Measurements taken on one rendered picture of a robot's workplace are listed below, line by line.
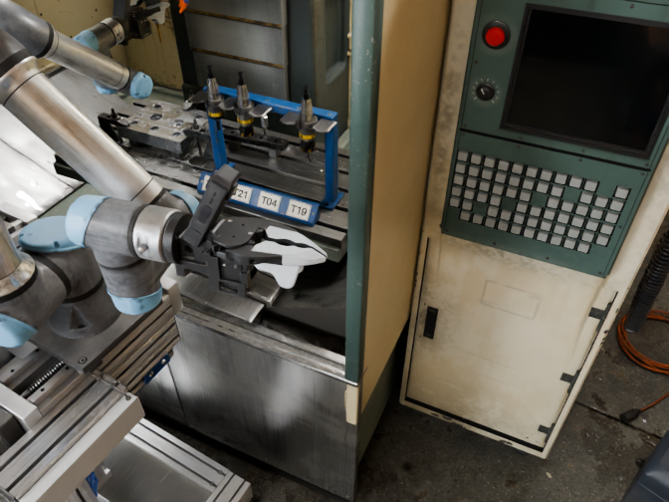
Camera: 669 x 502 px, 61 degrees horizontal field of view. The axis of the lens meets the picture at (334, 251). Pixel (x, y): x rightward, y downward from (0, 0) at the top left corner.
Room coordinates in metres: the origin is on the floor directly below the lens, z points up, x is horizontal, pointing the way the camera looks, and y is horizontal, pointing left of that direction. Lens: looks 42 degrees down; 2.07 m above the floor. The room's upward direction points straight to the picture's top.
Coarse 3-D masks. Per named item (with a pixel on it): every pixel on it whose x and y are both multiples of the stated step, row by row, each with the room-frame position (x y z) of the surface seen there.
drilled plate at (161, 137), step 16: (144, 112) 2.02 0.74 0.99; (160, 112) 2.02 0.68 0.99; (176, 112) 2.03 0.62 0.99; (192, 112) 2.02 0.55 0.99; (128, 128) 1.89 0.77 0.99; (144, 128) 1.89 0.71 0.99; (160, 128) 1.89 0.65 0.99; (176, 128) 1.89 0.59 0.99; (208, 128) 1.95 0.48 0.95; (160, 144) 1.83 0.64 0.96; (176, 144) 1.80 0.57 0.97; (192, 144) 1.85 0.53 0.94
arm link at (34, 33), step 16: (0, 0) 1.39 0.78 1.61; (0, 16) 1.35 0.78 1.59; (16, 16) 1.37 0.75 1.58; (32, 16) 1.40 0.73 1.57; (16, 32) 1.35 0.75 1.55; (32, 32) 1.37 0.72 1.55; (48, 32) 1.40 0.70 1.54; (32, 48) 1.36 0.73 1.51; (48, 48) 1.38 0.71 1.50; (64, 48) 1.43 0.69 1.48; (80, 48) 1.47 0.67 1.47; (64, 64) 1.43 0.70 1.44; (80, 64) 1.46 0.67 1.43; (96, 64) 1.49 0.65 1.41; (112, 64) 1.54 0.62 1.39; (96, 80) 1.51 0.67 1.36; (112, 80) 1.53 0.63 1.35; (128, 80) 1.57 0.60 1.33; (144, 80) 1.59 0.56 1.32; (144, 96) 1.58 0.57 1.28
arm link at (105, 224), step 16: (80, 208) 0.61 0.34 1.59; (96, 208) 0.61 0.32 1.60; (112, 208) 0.61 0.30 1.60; (128, 208) 0.61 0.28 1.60; (80, 224) 0.60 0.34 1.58; (96, 224) 0.59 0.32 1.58; (112, 224) 0.59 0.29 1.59; (128, 224) 0.59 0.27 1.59; (80, 240) 0.59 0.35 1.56; (96, 240) 0.59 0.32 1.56; (112, 240) 0.58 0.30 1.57; (128, 240) 0.57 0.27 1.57; (96, 256) 0.59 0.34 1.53; (112, 256) 0.58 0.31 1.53; (128, 256) 0.59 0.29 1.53
